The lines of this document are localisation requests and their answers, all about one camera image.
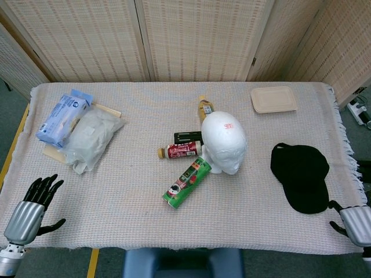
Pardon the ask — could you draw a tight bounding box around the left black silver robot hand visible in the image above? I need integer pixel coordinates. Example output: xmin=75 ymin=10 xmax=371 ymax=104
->
xmin=3 ymin=173 xmax=67 ymax=246

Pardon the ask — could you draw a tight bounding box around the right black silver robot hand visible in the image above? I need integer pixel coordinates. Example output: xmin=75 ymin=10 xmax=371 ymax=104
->
xmin=327 ymin=199 xmax=371 ymax=248

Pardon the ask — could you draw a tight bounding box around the black cap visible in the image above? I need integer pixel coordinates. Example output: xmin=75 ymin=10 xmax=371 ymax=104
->
xmin=270 ymin=142 xmax=331 ymax=215

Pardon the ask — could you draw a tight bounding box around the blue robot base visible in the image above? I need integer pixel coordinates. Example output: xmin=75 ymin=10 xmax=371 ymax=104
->
xmin=123 ymin=248 xmax=245 ymax=278

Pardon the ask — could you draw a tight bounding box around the white foam mannequin head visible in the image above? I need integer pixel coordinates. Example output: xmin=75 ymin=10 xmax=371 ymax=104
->
xmin=201 ymin=111 xmax=248 ymax=175

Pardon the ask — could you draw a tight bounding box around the yellow floor tape strip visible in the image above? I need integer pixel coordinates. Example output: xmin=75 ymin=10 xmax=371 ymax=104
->
xmin=0 ymin=103 xmax=30 ymax=191
xmin=86 ymin=248 xmax=100 ymax=278

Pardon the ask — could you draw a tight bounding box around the clear plastic bag with cloth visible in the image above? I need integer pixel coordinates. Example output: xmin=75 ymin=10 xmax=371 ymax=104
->
xmin=57 ymin=108 xmax=127 ymax=175

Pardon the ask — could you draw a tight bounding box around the pink woven tablecloth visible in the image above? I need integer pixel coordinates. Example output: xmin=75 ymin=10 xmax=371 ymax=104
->
xmin=0 ymin=82 xmax=369 ymax=250

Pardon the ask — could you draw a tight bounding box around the blue paper box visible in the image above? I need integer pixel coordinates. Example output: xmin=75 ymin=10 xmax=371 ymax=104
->
xmin=35 ymin=89 xmax=94 ymax=148

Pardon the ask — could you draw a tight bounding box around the white floor device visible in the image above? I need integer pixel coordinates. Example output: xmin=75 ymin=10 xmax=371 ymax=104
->
xmin=347 ymin=86 xmax=371 ymax=130

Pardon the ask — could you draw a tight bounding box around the light wooden board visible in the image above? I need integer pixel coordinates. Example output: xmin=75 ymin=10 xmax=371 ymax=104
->
xmin=42 ymin=101 xmax=122 ymax=166

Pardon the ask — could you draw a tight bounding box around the beige lidded food container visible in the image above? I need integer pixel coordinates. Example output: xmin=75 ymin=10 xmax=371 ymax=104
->
xmin=250 ymin=86 xmax=299 ymax=114

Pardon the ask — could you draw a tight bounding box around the woven folding screen panel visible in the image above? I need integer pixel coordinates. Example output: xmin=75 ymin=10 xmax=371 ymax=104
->
xmin=0 ymin=0 xmax=151 ymax=83
xmin=289 ymin=0 xmax=371 ymax=108
xmin=134 ymin=0 xmax=276 ymax=83
xmin=246 ymin=0 xmax=334 ymax=82
xmin=0 ymin=23 xmax=50 ymax=102

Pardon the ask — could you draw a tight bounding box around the green Pringles can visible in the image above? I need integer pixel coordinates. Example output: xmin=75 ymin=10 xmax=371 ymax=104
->
xmin=161 ymin=156 xmax=214 ymax=210

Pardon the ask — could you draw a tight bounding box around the red label drink bottle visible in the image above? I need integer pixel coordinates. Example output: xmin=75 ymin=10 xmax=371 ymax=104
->
xmin=157 ymin=141 xmax=203 ymax=159

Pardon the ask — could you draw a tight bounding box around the yellow tea bottle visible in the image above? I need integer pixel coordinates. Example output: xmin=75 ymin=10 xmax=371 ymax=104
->
xmin=198 ymin=96 xmax=215 ymax=126

